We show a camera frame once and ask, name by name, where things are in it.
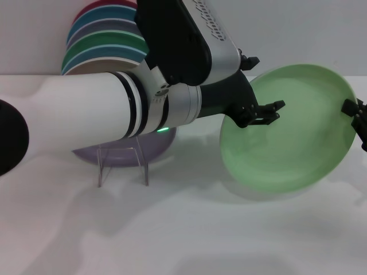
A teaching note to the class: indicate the red plate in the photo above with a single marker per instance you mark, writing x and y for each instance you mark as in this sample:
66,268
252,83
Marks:
94,7

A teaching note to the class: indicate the dark green plate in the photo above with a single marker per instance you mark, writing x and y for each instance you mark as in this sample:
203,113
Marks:
103,41

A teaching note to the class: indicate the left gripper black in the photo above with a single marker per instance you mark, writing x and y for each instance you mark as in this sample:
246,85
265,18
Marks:
226,94

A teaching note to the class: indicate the blue plate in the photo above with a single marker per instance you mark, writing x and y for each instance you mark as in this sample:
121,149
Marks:
94,18

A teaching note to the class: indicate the greyish lavender plate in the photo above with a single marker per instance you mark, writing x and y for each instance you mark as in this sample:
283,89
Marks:
94,28

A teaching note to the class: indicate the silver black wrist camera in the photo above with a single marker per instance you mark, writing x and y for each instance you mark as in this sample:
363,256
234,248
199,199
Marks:
177,43

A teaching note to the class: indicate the lilac purple plate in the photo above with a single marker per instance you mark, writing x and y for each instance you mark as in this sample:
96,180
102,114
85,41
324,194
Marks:
160,146

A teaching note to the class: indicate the light green plate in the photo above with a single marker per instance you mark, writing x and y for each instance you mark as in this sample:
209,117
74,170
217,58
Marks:
286,149

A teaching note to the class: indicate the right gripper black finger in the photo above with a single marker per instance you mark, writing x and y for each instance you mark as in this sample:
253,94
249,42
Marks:
362,126
349,108

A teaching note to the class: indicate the teal plate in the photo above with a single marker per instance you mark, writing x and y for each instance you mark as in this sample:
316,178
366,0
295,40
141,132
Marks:
94,54

